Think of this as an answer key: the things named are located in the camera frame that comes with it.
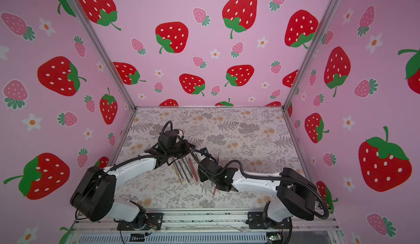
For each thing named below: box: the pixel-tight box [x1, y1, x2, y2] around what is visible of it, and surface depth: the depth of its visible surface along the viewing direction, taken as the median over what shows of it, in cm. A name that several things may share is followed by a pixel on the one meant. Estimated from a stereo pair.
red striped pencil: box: [187, 156, 200, 183], surface depth 92 cm
